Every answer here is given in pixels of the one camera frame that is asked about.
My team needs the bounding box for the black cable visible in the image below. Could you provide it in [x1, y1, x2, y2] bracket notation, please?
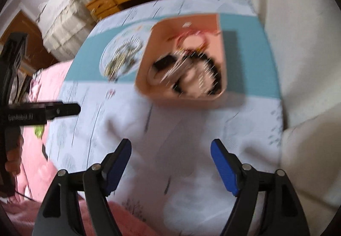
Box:
[13, 190, 37, 202]

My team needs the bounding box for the brown wooden door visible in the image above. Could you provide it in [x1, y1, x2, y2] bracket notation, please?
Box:
[0, 10, 58, 77]

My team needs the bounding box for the black hair tie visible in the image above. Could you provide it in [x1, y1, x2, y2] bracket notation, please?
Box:
[152, 55, 177, 74]

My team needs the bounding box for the red beaded bracelet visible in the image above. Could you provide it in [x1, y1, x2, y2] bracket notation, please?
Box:
[174, 29, 210, 50]

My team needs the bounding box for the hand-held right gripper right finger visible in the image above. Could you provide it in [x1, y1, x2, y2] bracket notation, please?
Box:
[210, 139, 311, 236]

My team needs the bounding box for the white bedding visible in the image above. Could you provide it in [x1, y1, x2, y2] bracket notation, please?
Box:
[218, 0, 341, 226]

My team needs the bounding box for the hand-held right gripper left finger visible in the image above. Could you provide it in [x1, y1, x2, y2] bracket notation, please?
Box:
[35, 139, 132, 236]

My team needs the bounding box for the white cloth-covered furniture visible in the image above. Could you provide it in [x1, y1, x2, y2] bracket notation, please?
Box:
[37, 0, 98, 62]

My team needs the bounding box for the person's left hand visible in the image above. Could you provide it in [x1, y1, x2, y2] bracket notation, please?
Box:
[6, 139, 25, 176]

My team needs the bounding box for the pink plastic tray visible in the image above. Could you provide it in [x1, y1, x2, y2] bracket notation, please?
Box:
[134, 13, 228, 109]

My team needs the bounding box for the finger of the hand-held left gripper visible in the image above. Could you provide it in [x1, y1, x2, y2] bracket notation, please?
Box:
[45, 102, 81, 121]

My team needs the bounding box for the black beaded bracelet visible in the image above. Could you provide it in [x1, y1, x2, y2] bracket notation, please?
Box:
[173, 52, 223, 97]

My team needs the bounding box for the pile of metal jewelry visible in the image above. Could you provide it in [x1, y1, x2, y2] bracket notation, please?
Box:
[105, 38, 142, 78]

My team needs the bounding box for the pink blanket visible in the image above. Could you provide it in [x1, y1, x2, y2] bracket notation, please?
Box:
[0, 61, 160, 236]

